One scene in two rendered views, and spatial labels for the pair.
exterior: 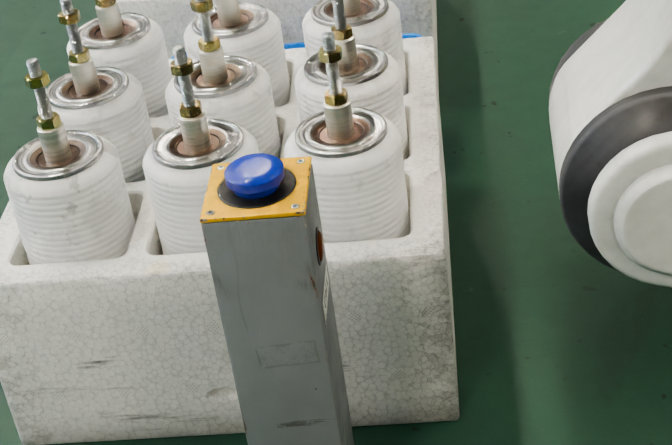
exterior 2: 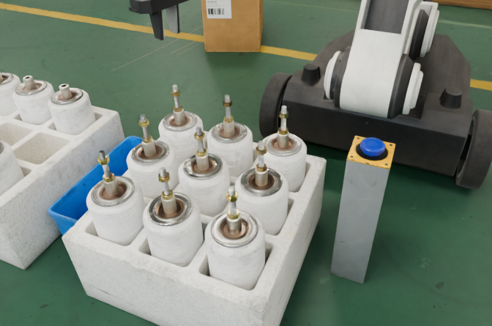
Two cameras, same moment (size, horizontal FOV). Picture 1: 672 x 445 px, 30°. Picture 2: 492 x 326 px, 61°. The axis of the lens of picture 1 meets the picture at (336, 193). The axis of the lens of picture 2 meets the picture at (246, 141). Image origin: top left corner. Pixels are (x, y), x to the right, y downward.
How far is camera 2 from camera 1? 0.99 m
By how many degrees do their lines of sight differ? 58
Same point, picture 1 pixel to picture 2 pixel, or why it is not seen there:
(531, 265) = not seen: hidden behind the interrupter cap
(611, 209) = (413, 95)
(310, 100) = (238, 149)
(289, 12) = (77, 158)
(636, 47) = (386, 51)
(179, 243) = (279, 222)
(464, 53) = not seen: hidden behind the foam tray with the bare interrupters
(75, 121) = (194, 220)
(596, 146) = (403, 80)
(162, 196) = (274, 207)
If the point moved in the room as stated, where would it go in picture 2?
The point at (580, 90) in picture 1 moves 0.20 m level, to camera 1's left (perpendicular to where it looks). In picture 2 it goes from (373, 73) to (367, 127)
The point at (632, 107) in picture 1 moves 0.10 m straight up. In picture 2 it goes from (404, 65) to (414, 17)
